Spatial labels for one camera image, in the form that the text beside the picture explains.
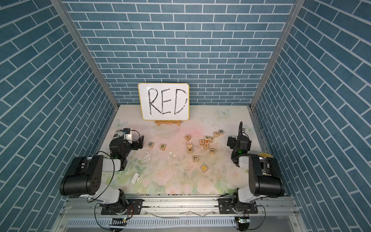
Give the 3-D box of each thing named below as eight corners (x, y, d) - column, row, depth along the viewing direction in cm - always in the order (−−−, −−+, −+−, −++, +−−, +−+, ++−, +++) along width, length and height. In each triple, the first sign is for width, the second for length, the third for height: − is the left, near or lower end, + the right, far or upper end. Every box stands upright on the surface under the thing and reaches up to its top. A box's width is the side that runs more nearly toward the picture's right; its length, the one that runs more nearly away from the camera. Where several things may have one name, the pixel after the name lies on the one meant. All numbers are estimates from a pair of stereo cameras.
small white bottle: (129, 183, 83) (127, 182, 80) (137, 173, 87) (135, 171, 84) (133, 186, 82) (131, 184, 79) (141, 176, 86) (139, 174, 83)
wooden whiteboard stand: (156, 126, 110) (155, 122, 106) (156, 124, 111) (155, 120, 107) (180, 126, 110) (180, 122, 106) (180, 124, 111) (180, 120, 107)
